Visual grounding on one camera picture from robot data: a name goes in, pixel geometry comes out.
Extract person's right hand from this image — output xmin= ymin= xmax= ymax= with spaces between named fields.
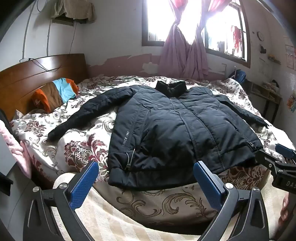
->
xmin=278 ymin=192 xmax=291 ymax=229

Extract black padded jacket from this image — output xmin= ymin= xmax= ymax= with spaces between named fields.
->
xmin=47 ymin=80 xmax=269 ymax=192

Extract dark cloth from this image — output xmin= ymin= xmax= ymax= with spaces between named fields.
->
xmin=0 ymin=109 xmax=10 ymax=131

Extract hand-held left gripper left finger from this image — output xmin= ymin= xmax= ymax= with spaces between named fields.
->
xmin=23 ymin=160 xmax=100 ymax=241

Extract red hanging clothes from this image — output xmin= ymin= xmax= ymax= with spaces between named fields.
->
xmin=231 ymin=25 xmax=243 ymax=55

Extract pink fluffy garment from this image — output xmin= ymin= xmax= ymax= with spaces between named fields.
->
xmin=0 ymin=120 xmax=32 ymax=179

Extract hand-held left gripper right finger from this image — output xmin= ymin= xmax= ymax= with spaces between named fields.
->
xmin=193 ymin=161 xmax=270 ymax=241

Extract black cable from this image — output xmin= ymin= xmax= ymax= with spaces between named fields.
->
xmin=29 ymin=58 xmax=61 ymax=71

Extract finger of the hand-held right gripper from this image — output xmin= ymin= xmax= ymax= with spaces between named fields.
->
xmin=255 ymin=149 xmax=282 ymax=174
xmin=275 ymin=143 xmax=296 ymax=160

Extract white wall pipe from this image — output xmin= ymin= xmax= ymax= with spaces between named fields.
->
xmin=23 ymin=0 xmax=36 ymax=59
xmin=46 ymin=22 xmax=53 ymax=57

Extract wooden headboard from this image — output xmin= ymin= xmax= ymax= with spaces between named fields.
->
xmin=0 ymin=54 xmax=88 ymax=121

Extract cloth-covered wall box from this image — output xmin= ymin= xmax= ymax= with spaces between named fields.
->
xmin=51 ymin=0 xmax=96 ymax=24

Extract grey box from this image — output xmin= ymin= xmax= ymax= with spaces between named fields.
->
xmin=0 ymin=133 xmax=16 ymax=177

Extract brown framed window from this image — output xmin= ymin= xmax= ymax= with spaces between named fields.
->
xmin=142 ymin=0 xmax=251 ymax=69

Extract colourful wall sticker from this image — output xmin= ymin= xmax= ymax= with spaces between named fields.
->
xmin=287 ymin=93 xmax=296 ymax=114

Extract floral bedspread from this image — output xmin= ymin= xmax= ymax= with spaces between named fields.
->
xmin=10 ymin=74 xmax=287 ymax=226

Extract wooden desk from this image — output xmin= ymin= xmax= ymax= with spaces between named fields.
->
xmin=250 ymin=81 xmax=283 ymax=124

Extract wall calendar sheets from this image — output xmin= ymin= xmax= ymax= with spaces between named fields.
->
xmin=285 ymin=44 xmax=296 ymax=69

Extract orange brown blue striped pillow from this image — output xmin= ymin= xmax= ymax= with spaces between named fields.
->
xmin=32 ymin=78 xmax=79 ymax=112

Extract blue backpack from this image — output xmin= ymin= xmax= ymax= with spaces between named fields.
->
xmin=234 ymin=70 xmax=247 ymax=84

